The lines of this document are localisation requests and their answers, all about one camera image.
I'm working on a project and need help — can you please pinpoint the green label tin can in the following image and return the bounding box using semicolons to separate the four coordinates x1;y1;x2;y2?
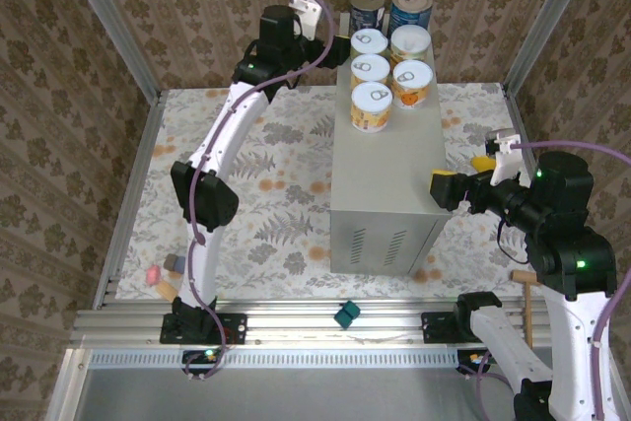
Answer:
349;29;389;60

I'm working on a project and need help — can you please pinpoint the yellow label tin can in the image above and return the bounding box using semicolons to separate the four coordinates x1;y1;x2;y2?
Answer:
349;53;391;90
349;80;394;134

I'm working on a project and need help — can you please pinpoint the dark blue label tin can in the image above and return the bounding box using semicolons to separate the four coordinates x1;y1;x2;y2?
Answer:
349;0;386;33

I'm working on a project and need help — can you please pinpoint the can with white plastic lid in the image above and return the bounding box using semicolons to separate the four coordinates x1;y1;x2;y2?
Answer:
388;24;433;67

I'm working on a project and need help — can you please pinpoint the light blue label tin can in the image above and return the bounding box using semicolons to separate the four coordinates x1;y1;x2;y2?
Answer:
388;0;435;31

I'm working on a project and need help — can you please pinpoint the orange fruit label tin can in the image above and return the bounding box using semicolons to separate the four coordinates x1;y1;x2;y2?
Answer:
388;59;435;110

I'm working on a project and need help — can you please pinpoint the grey metal box counter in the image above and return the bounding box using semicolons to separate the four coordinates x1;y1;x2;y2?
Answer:
328;11;455;275

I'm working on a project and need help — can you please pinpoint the small wooden mallet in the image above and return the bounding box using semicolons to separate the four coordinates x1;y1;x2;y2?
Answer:
510;270;539;351

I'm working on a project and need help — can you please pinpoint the teal toy block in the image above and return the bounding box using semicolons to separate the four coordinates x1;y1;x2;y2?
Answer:
333;300;361;329

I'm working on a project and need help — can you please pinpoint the right controller board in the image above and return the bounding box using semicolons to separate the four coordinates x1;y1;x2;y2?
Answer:
456;347;500;377

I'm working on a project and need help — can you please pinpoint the floral patterned table cover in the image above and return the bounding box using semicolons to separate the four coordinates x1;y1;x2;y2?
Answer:
115;83;548;302

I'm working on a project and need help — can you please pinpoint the grey metal tray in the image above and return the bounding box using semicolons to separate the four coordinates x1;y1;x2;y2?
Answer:
46;346;622;421

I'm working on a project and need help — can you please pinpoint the left controller board green light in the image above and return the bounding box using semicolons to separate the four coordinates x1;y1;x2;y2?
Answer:
181;347;229;377

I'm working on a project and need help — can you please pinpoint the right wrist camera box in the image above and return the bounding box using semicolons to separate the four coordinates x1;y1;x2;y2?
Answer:
485;127;523;190

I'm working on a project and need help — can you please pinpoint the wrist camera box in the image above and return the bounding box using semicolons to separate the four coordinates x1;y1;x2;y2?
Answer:
485;127;523;190
288;0;324;40

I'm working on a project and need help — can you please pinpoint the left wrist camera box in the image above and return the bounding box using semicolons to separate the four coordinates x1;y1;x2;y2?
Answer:
288;0;324;40

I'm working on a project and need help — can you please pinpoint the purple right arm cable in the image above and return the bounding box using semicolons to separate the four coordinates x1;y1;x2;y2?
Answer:
472;139;631;421

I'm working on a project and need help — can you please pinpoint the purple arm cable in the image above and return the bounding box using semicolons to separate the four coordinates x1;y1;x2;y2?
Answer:
472;139;631;421
184;0;337;383

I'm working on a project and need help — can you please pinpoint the right aluminium frame post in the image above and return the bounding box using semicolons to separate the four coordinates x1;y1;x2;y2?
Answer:
502;0;600;97

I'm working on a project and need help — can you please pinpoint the aluminium frame post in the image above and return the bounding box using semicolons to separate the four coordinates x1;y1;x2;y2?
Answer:
56;0;164;100
502;0;600;97

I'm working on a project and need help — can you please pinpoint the left aluminium side rail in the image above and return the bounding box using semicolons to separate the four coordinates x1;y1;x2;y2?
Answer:
91;90;167;309

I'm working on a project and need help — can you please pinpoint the left aluminium frame post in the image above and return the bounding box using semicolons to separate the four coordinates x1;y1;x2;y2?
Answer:
56;0;164;100

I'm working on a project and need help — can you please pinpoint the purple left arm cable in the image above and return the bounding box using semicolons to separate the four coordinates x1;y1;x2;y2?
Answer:
184;0;337;383

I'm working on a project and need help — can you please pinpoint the aluminium front mounting rail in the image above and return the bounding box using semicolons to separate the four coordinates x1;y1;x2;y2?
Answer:
68;300;607;348

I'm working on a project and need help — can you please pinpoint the slotted white cable duct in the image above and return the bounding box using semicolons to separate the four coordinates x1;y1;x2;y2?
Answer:
88;347;467;371

